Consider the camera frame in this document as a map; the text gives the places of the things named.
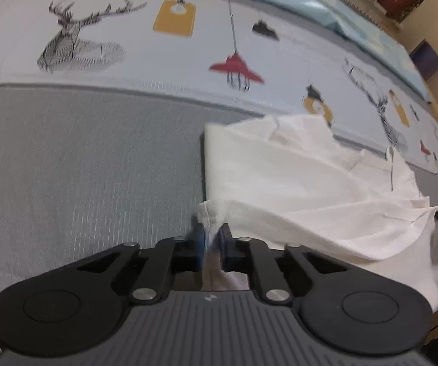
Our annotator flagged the white long-sleeve shirt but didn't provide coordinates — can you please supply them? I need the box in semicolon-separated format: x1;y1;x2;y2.
197;115;438;307

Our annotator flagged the grey patterned bed sheet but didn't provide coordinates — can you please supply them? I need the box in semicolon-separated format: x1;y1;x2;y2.
0;0;438;366

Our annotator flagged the purple box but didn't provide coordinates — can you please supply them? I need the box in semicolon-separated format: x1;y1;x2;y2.
410;39;438;80

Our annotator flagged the light blue folded blanket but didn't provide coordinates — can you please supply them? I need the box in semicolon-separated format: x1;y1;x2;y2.
0;0;433;102

